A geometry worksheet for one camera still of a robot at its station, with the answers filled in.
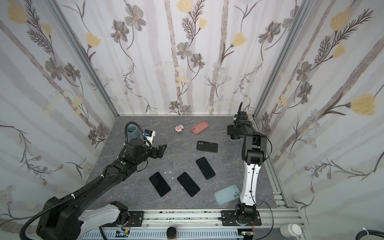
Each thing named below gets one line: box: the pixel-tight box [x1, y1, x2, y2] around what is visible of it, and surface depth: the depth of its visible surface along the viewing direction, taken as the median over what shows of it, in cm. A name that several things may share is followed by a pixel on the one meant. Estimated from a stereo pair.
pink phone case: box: [190, 120, 210, 135], surface depth 117 cm
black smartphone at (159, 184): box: [149, 171, 171, 197], surface depth 88 cm
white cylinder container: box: [280, 223, 302, 238], surface depth 65 cm
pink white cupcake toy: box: [175, 124, 184, 132], surface depth 112 cm
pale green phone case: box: [213, 184, 241, 207], surface depth 84 cm
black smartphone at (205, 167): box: [195, 156, 216, 180], surface depth 94 cm
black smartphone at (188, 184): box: [177, 172, 200, 197], surface depth 88 cm
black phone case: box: [196, 140, 219, 153], surface depth 104 cm
